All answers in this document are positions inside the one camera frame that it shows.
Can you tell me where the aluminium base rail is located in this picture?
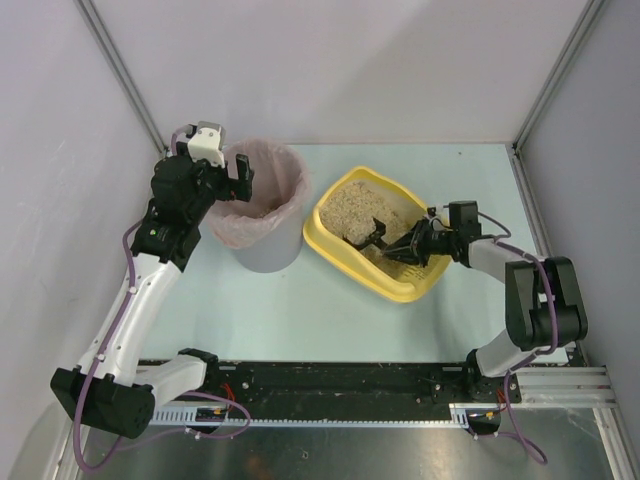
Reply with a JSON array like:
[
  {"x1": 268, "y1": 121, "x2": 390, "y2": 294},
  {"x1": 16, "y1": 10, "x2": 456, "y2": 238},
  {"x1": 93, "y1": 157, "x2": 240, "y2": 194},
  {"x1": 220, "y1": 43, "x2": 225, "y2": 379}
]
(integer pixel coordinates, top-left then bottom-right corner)
[{"x1": 516, "y1": 367, "x2": 617, "y2": 409}]

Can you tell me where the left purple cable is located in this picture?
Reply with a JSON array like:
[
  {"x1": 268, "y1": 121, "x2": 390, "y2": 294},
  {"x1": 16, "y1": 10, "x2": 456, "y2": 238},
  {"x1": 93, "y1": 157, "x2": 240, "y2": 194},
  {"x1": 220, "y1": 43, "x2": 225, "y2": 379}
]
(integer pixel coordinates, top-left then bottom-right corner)
[{"x1": 72, "y1": 124, "x2": 196, "y2": 474}]

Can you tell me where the right aluminium frame post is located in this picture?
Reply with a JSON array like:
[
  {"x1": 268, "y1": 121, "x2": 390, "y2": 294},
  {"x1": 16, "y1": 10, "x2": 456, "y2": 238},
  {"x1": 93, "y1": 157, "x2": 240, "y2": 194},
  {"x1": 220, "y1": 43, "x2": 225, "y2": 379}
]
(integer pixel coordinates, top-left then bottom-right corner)
[{"x1": 510, "y1": 0, "x2": 607, "y2": 151}]

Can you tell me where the beige cat litter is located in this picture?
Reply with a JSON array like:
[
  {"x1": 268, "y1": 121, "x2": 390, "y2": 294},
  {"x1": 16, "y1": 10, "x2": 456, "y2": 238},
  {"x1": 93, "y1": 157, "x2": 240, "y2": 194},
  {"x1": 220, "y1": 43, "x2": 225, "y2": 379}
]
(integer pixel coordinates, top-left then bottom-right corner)
[{"x1": 319, "y1": 181, "x2": 425, "y2": 281}]

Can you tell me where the black slotted litter scoop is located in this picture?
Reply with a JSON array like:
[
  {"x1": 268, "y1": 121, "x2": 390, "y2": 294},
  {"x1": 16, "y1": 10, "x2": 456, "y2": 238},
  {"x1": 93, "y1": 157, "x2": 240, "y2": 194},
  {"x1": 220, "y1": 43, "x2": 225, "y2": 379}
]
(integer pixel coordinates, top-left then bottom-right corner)
[{"x1": 342, "y1": 218, "x2": 396, "y2": 252}]

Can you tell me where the yellow litter box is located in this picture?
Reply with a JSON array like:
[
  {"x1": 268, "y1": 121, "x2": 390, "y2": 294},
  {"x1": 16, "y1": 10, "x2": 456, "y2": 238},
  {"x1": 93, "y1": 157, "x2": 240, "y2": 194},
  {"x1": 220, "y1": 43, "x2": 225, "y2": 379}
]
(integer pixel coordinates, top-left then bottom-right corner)
[{"x1": 303, "y1": 166, "x2": 452, "y2": 303}]

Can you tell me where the pink plastic bin liner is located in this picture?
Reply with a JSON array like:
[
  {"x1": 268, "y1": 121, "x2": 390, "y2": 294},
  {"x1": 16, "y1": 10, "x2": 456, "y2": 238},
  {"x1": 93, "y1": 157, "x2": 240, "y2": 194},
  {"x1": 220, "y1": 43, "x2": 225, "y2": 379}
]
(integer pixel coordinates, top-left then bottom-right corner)
[{"x1": 205, "y1": 138, "x2": 311, "y2": 249}]

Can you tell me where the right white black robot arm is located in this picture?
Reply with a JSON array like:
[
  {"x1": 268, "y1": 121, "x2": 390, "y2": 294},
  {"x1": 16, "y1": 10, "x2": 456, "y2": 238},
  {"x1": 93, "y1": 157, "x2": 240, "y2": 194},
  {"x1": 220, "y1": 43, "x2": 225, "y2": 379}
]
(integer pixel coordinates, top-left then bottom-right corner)
[{"x1": 379, "y1": 201, "x2": 588, "y2": 378}]

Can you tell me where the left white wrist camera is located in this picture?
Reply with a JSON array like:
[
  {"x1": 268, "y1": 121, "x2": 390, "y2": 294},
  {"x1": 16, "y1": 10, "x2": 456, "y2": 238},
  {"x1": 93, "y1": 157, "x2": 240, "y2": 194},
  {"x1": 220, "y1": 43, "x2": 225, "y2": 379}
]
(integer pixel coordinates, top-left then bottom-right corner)
[{"x1": 170, "y1": 121, "x2": 226, "y2": 168}]

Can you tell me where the grey trash bin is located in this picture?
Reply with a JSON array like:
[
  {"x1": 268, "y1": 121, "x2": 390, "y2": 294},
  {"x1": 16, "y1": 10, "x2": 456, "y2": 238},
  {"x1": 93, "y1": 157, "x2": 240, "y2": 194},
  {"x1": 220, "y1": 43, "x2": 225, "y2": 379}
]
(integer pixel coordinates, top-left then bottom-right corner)
[{"x1": 219, "y1": 203, "x2": 307, "y2": 273}]

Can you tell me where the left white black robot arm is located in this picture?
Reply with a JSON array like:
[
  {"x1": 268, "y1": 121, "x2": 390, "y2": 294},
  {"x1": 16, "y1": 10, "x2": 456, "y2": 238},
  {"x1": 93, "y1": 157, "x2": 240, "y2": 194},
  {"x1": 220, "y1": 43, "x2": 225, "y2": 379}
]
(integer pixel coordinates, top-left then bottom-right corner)
[{"x1": 50, "y1": 154, "x2": 254, "y2": 439}]

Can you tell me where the grey slotted cable duct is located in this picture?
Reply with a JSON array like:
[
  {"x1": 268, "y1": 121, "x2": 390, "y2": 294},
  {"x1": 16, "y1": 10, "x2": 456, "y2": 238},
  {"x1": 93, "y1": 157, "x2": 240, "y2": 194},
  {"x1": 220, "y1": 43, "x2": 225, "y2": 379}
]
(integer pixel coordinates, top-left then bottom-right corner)
[{"x1": 149, "y1": 403, "x2": 494, "y2": 427}]

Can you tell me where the left aluminium frame post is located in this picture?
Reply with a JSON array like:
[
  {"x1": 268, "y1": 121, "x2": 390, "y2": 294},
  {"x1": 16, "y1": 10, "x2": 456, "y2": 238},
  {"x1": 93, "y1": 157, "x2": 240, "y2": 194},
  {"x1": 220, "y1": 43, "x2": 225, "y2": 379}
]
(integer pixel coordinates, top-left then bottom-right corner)
[{"x1": 73, "y1": 0, "x2": 167, "y2": 156}]

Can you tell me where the aluminium frame post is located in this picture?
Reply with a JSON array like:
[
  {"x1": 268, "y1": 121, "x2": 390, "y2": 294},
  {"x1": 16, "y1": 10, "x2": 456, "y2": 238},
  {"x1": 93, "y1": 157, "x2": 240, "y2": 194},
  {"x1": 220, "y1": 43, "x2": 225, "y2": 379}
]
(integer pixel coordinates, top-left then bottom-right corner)
[
  {"x1": 73, "y1": 0, "x2": 167, "y2": 156},
  {"x1": 510, "y1": 0, "x2": 607, "y2": 151}
]

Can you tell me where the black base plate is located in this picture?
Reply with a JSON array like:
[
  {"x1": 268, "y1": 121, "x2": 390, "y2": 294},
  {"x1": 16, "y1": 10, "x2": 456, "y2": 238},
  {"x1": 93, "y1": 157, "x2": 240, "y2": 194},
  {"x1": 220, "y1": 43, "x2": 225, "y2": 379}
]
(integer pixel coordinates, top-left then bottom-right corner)
[{"x1": 164, "y1": 359, "x2": 524, "y2": 421}]

